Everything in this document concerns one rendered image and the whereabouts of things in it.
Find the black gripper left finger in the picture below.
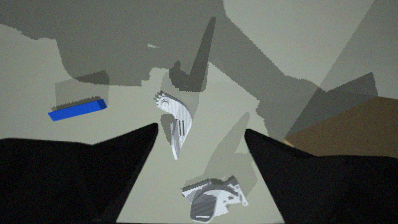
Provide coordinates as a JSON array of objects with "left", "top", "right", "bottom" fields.
[{"left": 0, "top": 123, "right": 158, "bottom": 222}]

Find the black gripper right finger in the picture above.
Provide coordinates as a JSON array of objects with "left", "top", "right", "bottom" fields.
[{"left": 244, "top": 129, "right": 398, "bottom": 224}]

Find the blue flat bar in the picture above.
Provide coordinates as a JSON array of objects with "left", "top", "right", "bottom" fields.
[{"left": 48, "top": 99, "right": 107, "bottom": 122}]

